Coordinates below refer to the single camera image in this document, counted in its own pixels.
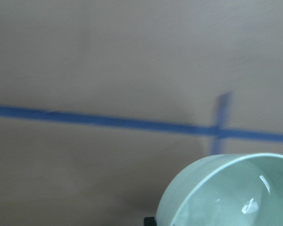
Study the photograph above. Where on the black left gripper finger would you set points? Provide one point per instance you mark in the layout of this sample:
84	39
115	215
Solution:
149	221

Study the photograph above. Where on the mint green ceramic bowl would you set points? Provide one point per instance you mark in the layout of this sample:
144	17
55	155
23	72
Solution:
225	190

